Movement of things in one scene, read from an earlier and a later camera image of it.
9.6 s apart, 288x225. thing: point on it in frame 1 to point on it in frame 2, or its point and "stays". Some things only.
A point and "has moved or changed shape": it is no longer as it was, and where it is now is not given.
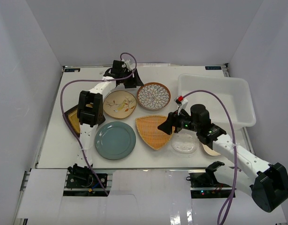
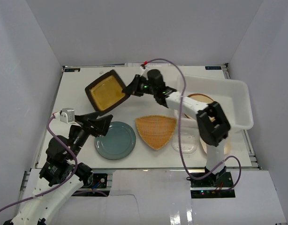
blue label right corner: x=213 y=67 stays
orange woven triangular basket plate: x=147 y=127 stays
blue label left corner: x=71 y=70 stays
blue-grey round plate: x=115 y=140 stays
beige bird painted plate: x=119 y=104 to x=203 y=98
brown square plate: x=72 y=116 has moved or changed shape
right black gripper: x=173 y=121 to x=133 y=87
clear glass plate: x=184 y=143 stays
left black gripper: x=129 y=79 to x=89 y=124
